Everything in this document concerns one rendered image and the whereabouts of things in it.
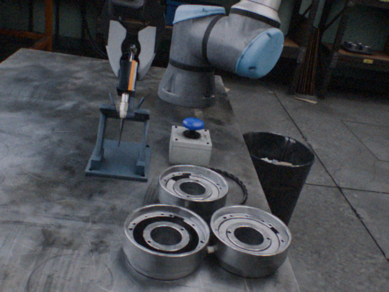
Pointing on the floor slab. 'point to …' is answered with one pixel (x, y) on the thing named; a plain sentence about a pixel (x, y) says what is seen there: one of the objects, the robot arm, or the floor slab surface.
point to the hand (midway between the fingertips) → (128, 72)
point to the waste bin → (277, 176)
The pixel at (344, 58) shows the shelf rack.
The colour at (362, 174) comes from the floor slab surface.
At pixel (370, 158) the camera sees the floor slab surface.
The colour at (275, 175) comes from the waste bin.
